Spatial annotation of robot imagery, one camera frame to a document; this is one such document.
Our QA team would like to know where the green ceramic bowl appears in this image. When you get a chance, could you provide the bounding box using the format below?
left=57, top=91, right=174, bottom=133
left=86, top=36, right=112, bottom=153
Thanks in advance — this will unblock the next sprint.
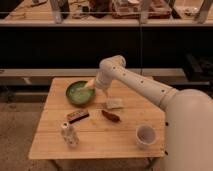
left=66, top=80, right=95, bottom=106

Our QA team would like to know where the white sponge block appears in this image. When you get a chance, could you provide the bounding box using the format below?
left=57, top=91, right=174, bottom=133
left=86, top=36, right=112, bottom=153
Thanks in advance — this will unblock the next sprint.
left=106, top=98, right=124, bottom=109

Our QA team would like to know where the brown chocolate bar box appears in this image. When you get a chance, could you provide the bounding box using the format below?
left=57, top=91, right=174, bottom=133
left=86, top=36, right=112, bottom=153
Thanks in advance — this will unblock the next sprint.
left=67, top=110, right=89, bottom=124

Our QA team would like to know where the brown dried pepper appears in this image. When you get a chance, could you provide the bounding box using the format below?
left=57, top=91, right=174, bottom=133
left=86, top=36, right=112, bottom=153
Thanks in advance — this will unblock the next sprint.
left=102, top=110, right=120, bottom=122

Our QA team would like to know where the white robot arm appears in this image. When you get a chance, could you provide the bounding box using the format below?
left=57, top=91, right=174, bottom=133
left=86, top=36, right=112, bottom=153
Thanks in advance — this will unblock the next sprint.
left=94, top=55, right=213, bottom=171

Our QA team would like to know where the wooden folding table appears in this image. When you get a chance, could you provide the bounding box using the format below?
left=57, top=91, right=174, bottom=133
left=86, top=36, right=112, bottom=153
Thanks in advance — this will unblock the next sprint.
left=29, top=77, right=165, bottom=161

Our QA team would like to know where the white cup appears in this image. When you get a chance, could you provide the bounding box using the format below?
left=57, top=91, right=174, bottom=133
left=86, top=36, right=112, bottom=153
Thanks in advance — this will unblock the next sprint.
left=135, top=124, right=156, bottom=149

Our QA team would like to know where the background shelf rack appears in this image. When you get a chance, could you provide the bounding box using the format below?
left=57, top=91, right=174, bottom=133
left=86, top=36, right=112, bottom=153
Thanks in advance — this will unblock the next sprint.
left=0, top=0, right=213, bottom=27

